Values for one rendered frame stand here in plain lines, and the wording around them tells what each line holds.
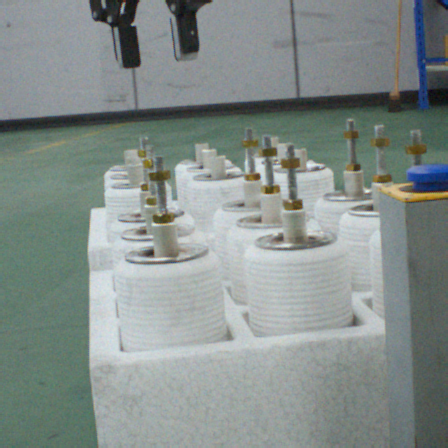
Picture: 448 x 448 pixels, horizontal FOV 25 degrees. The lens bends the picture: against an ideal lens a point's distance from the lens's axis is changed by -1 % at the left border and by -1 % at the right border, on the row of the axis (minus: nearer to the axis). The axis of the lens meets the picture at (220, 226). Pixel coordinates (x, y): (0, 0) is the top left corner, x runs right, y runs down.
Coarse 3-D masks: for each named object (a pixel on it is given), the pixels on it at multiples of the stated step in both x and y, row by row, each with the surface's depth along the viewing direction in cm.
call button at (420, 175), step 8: (416, 168) 74; (424, 168) 73; (432, 168) 73; (440, 168) 73; (408, 176) 74; (416, 176) 73; (424, 176) 72; (432, 176) 72; (440, 176) 72; (416, 184) 74; (424, 184) 73; (432, 184) 73; (440, 184) 73
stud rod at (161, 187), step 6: (156, 156) 88; (162, 156) 88; (156, 162) 88; (162, 162) 88; (156, 168) 88; (162, 168) 88; (156, 186) 88; (162, 186) 88; (156, 192) 89; (162, 192) 88; (162, 198) 88; (162, 204) 89; (162, 210) 89
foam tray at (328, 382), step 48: (96, 288) 111; (96, 336) 91; (240, 336) 88; (288, 336) 87; (336, 336) 85; (384, 336) 86; (96, 384) 83; (144, 384) 84; (192, 384) 84; (240, 384) 85; (288, 384) 85; (336, 384) 86; (384, 384) 86; (144, 432) 84; (192, 432) 85; (240, 432) 85; (288, 432) 86; (336, 432) 86; (384, 432) 87
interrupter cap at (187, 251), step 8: (144, 248) 92; (152, 248) 92; (184, 248) 91; (192, 248) 91; (200, 248) 90; (128, 256) 89; (136, 256) 89; (144, 256) 89; (152, 256) 90; (176, 256) 87; (184, 256) 87; (192, 256) 87; (200, 256) 88; (152, 264) 86
